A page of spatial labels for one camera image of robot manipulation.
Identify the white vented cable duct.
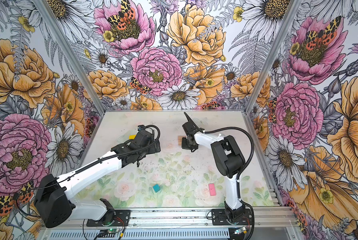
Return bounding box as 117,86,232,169
43,228,230,240

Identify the teal cube block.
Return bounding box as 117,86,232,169
153,184,161,193

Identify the natural wood block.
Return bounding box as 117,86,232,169
178,136,187,147

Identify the aluminium front rail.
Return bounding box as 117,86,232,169
45,206,298,229

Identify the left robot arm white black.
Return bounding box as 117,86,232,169
34,125,161,228

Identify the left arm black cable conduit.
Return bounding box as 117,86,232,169
13,124,161,211

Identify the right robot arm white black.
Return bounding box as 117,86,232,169
181,113,255,225

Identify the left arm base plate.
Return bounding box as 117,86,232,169
86,210,131,227

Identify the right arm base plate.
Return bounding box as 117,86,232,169
211,207,254,226

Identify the pink block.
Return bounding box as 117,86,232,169
208,184,217,196

